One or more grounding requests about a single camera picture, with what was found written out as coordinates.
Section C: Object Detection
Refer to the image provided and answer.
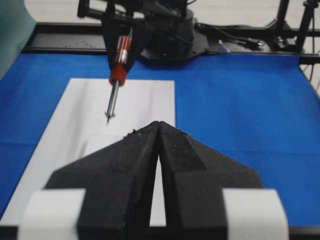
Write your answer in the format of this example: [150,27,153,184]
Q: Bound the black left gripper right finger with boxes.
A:
[158,121,264,240]

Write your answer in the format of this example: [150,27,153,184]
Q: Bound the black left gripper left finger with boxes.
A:
[45,121,159,240]

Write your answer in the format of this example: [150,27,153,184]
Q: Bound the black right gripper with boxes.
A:
[77,0,180,73]

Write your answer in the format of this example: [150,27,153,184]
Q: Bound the red handled soldering iron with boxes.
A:
[105,35,131,124]

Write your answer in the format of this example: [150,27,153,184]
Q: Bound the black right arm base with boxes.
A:
[139,9,209,66]

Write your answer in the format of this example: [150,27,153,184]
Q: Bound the large white base board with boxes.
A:
[0,78,176,226]

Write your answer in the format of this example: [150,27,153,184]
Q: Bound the blue table cloth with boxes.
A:
[0,54,320,226]

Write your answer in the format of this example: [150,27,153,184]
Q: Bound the teal backdrop curtain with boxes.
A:
[0,0,36,78]

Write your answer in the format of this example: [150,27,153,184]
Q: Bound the black aluminium frame rail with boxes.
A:
[22,22,320,65]

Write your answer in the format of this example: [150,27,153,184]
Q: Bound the black loose cables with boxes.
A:
[194,23,266,52]

